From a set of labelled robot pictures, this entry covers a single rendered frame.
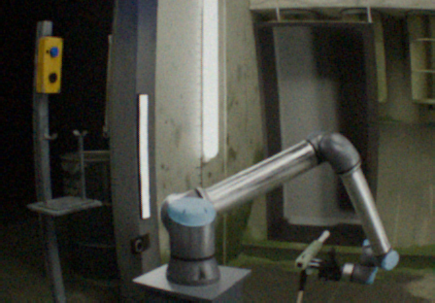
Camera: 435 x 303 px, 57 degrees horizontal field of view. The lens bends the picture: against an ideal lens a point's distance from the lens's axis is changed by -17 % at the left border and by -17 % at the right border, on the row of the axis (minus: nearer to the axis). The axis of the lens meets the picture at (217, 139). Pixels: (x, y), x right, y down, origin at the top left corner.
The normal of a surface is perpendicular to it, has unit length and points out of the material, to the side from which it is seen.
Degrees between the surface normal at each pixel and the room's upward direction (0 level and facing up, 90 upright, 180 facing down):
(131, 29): 90
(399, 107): 90
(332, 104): 102
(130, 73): 90
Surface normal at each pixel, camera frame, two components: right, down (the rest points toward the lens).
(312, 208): -0.44, 0.27
